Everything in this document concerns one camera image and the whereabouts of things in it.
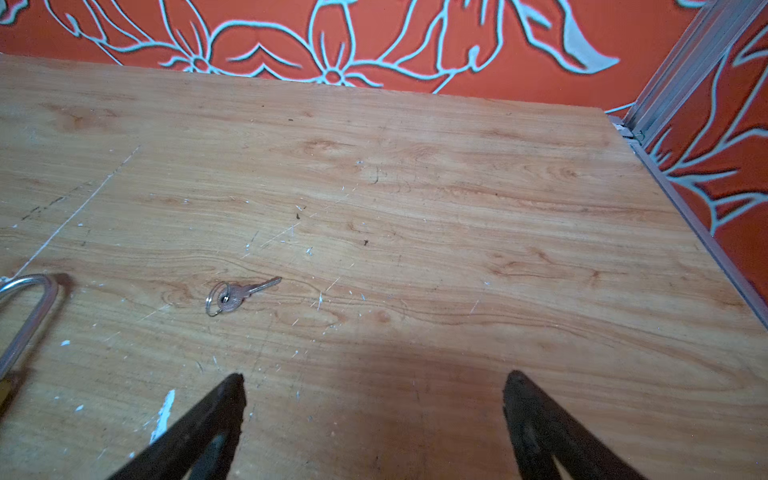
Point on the large brass padlock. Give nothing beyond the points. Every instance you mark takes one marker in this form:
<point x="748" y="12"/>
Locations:
<point x="14" y="350"/>

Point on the aluminium frame post right rear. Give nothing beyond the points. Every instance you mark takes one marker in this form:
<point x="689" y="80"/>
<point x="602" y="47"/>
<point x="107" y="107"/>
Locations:
<point x="714" y="30"/>

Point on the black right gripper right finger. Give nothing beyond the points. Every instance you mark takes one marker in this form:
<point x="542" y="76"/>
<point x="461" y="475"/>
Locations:
<point x="547" y="439"/>

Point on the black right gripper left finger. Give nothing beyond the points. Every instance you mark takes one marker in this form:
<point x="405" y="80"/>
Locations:
<point x="201" y="444"/>

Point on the small silver key with ring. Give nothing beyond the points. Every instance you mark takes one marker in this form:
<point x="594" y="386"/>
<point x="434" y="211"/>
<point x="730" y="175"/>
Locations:
<point x="227" y="297"/>

